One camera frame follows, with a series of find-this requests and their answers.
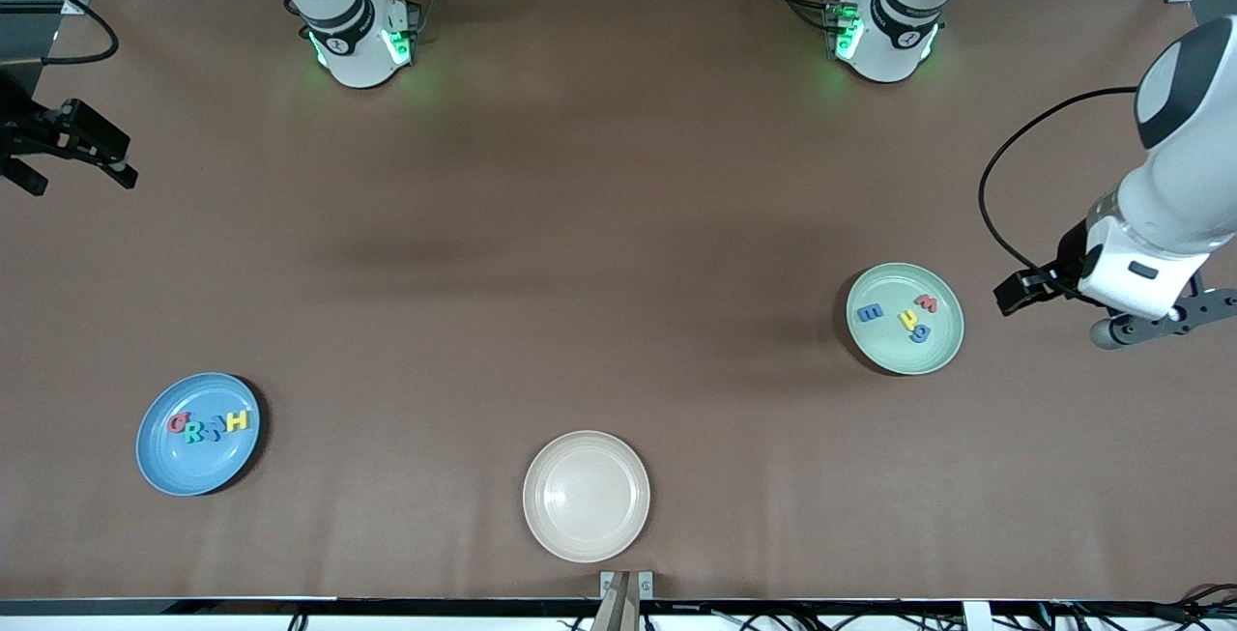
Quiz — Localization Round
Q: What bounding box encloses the green plate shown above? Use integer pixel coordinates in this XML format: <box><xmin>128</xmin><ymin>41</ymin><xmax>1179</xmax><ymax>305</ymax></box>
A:
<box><xmin>846</xmin><ymin>262</ymin><xmax>965</xmax><ymax>377</ymax></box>

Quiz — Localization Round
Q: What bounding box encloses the metal camera pole bracket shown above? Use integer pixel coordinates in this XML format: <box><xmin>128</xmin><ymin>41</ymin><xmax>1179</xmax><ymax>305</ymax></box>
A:
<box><xmin>591</xmin><ymin>569</ymin><xmax>654</xmax><ymax>631</ymax></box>

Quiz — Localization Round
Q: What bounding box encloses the beige plate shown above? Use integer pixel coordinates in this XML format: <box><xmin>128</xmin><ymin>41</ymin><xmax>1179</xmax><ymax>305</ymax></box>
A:
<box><xmin>522</xmin><ymin>430</ymin><xmax>651</xmax><ymax>564</ymax></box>

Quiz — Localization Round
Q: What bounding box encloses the blue plate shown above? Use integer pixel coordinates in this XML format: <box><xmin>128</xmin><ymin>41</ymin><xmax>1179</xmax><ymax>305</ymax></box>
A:
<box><xmin>135</xmin><ymin>372</ymin><xmax>263</xmax><ymax>498</ymax></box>

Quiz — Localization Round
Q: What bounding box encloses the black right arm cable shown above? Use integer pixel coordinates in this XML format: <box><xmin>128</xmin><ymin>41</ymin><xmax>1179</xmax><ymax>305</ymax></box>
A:
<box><xmin>0</xmin><ymin>0</ymin><xmax>121</xmax><ymax>68</ymax></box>

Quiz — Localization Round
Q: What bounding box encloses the brown table cover sheet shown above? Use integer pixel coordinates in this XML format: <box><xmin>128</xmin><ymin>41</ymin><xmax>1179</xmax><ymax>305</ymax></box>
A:
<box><xmin>0</xmin><ymin>0</ymin><xmax>1237</xmax><ymax>603</ymax></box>

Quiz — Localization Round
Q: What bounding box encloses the black cable bundle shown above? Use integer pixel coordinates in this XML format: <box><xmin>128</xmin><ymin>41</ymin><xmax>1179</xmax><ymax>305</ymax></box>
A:
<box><xmin>1053</xmin><ymin>583</ymin><xmax>1237</xmax><ymax>631</ymax></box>

